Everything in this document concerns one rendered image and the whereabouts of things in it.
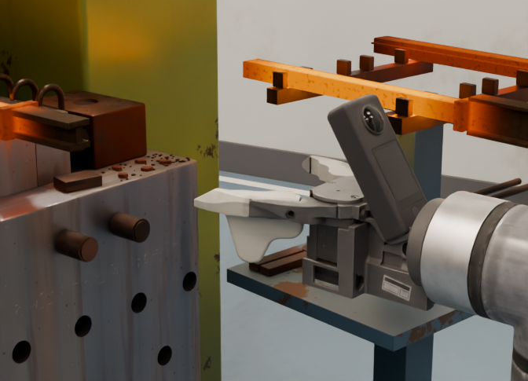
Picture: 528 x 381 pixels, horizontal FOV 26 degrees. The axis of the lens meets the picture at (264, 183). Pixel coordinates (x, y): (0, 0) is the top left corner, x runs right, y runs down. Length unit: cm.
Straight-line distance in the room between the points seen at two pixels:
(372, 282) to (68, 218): 42
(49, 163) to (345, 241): 47
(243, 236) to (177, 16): 70
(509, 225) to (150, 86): 82
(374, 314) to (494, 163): 267
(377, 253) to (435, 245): 8
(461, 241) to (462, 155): 325
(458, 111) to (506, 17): 265
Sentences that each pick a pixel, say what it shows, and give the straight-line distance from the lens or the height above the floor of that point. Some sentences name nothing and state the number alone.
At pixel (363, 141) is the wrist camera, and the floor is 106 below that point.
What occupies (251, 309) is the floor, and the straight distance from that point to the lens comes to 325.
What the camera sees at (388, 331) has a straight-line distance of 138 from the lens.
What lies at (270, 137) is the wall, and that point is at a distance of 442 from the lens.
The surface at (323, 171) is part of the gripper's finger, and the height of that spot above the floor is 100.
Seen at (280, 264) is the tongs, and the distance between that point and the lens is 154.
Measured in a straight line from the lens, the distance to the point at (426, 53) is 163.
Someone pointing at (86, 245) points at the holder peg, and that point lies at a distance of 121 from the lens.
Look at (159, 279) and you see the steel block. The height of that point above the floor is 78.
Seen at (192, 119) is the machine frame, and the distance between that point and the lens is 165.
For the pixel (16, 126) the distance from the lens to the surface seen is 123.
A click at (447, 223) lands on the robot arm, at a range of 86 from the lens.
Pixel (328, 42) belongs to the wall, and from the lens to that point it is 423.
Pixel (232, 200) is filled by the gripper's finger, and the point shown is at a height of 100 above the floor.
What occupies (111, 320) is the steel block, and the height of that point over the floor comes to 76.
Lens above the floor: 129
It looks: 17 degrees down
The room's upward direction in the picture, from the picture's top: straight up
